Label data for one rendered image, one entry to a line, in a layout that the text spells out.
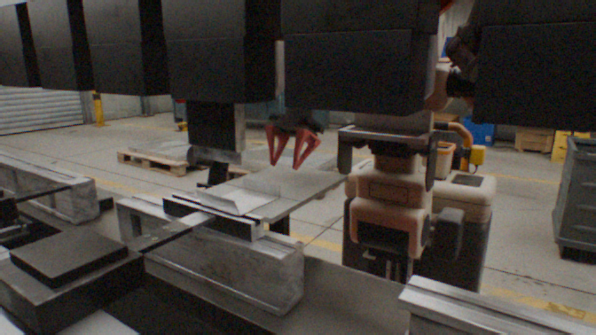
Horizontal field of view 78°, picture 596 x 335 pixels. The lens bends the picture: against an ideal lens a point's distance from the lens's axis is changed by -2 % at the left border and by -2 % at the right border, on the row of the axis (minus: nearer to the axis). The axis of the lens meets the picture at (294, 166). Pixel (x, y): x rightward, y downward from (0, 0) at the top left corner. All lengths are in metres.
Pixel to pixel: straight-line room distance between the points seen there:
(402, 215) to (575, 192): 1.84
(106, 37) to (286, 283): 0.47
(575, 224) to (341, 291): 2.41
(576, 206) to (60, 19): 2.75
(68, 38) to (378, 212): 0.88
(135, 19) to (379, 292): 0.56
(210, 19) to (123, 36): 0.19
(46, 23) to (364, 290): 0.74
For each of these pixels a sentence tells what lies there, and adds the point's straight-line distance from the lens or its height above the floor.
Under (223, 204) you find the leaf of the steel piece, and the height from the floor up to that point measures 1.02.
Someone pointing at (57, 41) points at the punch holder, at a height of 1.26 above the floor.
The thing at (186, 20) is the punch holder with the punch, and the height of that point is 1.28.
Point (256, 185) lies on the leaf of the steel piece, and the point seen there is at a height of 1.01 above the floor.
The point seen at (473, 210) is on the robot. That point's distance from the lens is 1.41.
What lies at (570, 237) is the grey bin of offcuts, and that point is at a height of 0.16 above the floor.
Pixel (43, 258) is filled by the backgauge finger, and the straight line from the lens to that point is 0.46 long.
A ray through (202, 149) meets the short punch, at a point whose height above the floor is 1.09.
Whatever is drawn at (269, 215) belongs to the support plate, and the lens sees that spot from 0.57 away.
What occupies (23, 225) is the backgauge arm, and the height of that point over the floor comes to 0.86.
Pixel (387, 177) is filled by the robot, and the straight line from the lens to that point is 1.17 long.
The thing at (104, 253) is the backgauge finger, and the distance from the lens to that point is 0.44.
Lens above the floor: 1.23
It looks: 16 degrees down
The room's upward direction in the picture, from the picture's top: straight up
